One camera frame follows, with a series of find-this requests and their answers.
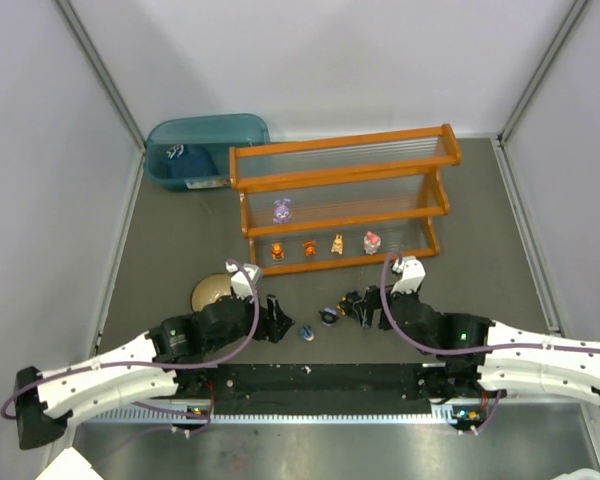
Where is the tan rabbit toy figure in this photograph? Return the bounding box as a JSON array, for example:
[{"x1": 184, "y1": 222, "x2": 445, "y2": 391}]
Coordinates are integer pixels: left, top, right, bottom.
[{"x1": 331, "y1": 234, "x2": 344, "y2": 255}]

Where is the purple rabbit toy figure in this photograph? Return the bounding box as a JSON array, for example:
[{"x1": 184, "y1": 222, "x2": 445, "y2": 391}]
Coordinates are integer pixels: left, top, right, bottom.
[{"x1": 273, "y1": 198, "x2": 292, "y2": 225}]

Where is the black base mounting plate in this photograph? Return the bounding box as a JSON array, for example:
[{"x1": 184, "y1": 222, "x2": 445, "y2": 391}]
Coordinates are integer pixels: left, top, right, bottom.
[{"x1": 148, "y1": 362, "x2": 509, "y2": 415}]

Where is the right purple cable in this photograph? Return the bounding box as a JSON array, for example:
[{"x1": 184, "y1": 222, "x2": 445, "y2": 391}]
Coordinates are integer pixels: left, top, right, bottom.
[{"x1": 381, "y1": 251, "x2": 600, "y2": 435}]

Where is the black spiky toy figure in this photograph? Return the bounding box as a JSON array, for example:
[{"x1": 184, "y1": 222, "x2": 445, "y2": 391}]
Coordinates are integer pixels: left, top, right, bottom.
[{"x1": 337, "y1": 291, "x2": 365, "y2": 322}]

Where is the purple cable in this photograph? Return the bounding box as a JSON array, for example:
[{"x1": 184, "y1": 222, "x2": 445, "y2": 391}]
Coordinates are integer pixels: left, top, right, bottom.
[
  {"x1": 381, "y1": 251, "x2": 600, "y2": 435},
  {"x1": 0, "y1": 258, "x2": 261, "y2": 436}
]

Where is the yellow bear toy figure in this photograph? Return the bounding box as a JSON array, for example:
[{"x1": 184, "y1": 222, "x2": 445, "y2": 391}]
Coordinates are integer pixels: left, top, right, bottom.
[{"x1": 271, "y1": 242, "x2": 285, "y2": 261}]

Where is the teal plastic bin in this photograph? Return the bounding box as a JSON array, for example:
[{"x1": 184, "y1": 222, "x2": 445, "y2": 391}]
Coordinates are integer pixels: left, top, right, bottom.
[{"x1": 144, "y1": 113, "x2": 270, "y2": 192}]

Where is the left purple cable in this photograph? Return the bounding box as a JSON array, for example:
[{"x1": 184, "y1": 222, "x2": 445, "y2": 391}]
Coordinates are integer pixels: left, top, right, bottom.
[{"x1": 0, "y1": 258, "x2": 261, "y2": 436}]

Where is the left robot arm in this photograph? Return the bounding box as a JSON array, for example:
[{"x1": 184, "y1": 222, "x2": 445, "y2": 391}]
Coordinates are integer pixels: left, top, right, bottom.
[{"x1": 6, "y1": 295, "x2": 294, "y2": 450}]

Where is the white object bottom left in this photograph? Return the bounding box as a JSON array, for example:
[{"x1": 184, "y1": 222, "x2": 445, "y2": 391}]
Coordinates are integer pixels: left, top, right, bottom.
[{"x1": 36, "y1": 447, "x2": 103, "y2": 480}]

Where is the orange tiger toy figure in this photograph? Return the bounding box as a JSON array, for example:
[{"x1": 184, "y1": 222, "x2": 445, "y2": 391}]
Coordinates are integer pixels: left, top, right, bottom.
[{"x1": 303, "y1": 240, "x2": 316, "y2": 257}]

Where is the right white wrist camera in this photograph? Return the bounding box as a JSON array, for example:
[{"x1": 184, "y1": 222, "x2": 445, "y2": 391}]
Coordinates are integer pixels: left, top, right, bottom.
[{"x1": 391, "y1": 256, "x2": 426, "y2": 295}]

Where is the orange wooden shelf rack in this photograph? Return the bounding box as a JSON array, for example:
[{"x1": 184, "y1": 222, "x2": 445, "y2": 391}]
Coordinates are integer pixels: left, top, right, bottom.
[{"x1": 229, "y1": 124, "x2": 463, "y2": 276}]

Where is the blue cap in bin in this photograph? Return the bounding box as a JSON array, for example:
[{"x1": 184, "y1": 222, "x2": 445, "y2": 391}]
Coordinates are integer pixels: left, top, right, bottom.
[{"x1": 163, "y1": 144, "x2": 218, "y2": 179}]

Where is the beige round bowl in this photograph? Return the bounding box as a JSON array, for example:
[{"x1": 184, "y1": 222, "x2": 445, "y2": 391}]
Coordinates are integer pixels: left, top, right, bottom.
[{"x1": 190, "y1": 273, "x2": 231, "y2": 312}]

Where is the blue small toy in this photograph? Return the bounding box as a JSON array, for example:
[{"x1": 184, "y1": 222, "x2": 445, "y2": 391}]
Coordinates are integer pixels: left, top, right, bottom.
[{"x1": 300, "y1": 325, "x2": 315, "y2": 342}]

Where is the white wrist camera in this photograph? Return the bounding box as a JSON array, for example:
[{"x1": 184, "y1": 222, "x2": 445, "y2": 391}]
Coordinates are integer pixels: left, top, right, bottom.
[
  {"x1": 225, "y1": 261, "x2": 263, "y2": 299},
  {"x1": 391, "y1": 256, "x2": 426, "y2": 295}
]

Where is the black purple small toy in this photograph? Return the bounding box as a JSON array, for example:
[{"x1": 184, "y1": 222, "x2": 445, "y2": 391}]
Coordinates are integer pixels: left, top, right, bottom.
[{"x1": 319, "y1": 308, "x2": 339, "y2": 326}]

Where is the grey slotted cable duct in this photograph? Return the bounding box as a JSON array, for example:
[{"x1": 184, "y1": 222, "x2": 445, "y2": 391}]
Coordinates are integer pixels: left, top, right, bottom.
[{"x1": 87, "y1": 404, "x2": 481, "y2": 425}]

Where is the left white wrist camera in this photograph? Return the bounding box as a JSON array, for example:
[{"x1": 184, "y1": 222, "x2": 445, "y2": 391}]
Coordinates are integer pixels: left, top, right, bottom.
[{"x1": 225, "y1": 261, "x2": 263, "y2": 299}]

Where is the pink rabbit toy figure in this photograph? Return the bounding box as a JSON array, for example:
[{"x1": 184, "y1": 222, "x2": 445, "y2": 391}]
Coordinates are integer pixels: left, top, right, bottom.
[{"x1": 363, "y1": 231, "x2": 382, "y2": 255}]

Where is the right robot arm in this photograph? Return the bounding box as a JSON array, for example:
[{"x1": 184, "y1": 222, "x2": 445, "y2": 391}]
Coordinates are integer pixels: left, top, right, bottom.
[{"x1": 339, "y1": 286, "x2": 600, "y2": 406}]

